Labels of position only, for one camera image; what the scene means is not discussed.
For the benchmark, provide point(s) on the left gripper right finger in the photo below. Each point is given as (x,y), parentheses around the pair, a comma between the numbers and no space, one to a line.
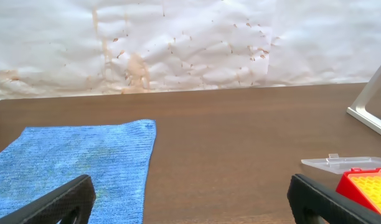
(319,194)

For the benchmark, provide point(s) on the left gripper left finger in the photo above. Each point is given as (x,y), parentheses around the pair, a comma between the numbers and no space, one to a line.
(50,202)

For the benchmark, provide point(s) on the red and yellow tip box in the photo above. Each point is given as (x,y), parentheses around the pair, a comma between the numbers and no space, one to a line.
(374,186)

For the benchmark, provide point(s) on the blue cloth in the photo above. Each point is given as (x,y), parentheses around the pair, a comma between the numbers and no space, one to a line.
(84,149)

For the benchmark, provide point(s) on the white and blue stand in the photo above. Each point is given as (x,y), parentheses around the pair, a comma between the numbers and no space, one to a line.
(363,99)

